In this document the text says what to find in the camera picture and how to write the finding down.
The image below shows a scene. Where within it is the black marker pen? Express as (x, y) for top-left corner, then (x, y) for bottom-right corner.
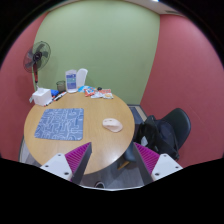
(53, 91), (68, 102)

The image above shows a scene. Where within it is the blue patterned mouse pad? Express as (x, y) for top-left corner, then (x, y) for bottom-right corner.
(34, 107), (85, 142)

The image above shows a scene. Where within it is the clear acrylic sign stand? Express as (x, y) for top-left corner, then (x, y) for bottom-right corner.
(64, 69), (79, 94)

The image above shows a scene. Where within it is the beige computer mouse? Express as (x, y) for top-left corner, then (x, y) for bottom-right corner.
(102, 117), (124, 134)

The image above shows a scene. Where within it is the blue snack packet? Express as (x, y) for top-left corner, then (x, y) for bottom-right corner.
(77, 85), (91, 93)

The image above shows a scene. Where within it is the black standing fan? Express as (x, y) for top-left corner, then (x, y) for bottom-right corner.
(22, 40), (52, 92)

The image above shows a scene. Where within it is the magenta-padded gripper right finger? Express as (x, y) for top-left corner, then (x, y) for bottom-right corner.
(132, 141), (184, 186)

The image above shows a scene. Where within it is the orange-red snack packet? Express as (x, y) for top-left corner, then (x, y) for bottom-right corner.
(84, 87), (98, 98)

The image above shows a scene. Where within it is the dark pen cup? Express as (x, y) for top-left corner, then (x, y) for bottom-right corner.
(55, 80), (67, 93)

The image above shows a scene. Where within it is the white snack packet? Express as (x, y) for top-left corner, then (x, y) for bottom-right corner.
(90, 91), (105, 100)

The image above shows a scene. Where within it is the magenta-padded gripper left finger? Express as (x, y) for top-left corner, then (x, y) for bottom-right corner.
(39, 141), (93, 185)

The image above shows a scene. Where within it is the small blue box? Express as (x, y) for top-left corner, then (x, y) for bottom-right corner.
(49, 88), (60, 98)

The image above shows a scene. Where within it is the white tissue box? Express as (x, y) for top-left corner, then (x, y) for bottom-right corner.
(31, 87), (53, 107)

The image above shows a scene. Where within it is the orange snack packet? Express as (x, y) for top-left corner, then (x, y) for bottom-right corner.
(99, 88), (114, 100)

